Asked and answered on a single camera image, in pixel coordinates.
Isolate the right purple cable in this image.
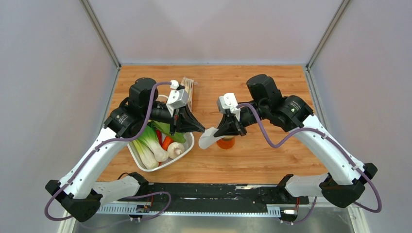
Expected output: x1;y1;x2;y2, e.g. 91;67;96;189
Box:
236;102;383;225

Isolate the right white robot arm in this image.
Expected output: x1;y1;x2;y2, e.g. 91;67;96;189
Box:
211;74;378;208

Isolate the white vegetable tray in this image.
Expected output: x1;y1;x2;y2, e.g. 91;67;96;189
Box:
127;94;196;173

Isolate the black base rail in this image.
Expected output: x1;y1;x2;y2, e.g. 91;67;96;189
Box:
135;183;309;213

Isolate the green bok choy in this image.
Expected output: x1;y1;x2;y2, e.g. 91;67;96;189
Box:
138;126;169;162

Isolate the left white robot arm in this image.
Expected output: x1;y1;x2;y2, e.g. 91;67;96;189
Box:
45;77;205;222

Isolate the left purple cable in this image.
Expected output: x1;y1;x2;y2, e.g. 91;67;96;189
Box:
43;81;181;222

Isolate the orange carrot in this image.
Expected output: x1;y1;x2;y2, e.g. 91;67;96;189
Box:
162;135;174;150

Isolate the white paper coffee filter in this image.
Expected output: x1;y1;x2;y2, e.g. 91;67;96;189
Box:
198;127;220;150

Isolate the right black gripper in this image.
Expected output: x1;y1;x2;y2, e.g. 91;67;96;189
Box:
213;100;268;137

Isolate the purple cable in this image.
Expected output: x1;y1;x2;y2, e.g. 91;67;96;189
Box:
236;102;383;225
43;81;181;222

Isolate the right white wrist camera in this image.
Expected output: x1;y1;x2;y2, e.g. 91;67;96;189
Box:
217;93;240;121

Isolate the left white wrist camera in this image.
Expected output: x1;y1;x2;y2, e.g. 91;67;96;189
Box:
166;80;189;116

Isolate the pale bok choy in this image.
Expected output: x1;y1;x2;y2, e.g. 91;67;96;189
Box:
132;140;159;169

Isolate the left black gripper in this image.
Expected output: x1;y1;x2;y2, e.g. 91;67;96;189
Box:
143;100;205;136

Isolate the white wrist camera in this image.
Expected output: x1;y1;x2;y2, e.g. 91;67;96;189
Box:
217;93;240;121
166;80;189;116

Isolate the orange glass carafe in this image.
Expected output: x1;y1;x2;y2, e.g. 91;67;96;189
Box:
216;136;235;150

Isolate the red chili pepper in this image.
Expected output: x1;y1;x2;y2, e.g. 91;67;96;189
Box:
155;129;163;145

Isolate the green leafy vegetable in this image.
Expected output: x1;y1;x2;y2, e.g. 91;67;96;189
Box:
151;121;186;143

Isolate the white mushroom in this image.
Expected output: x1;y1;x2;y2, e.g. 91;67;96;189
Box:
167;142;185;159

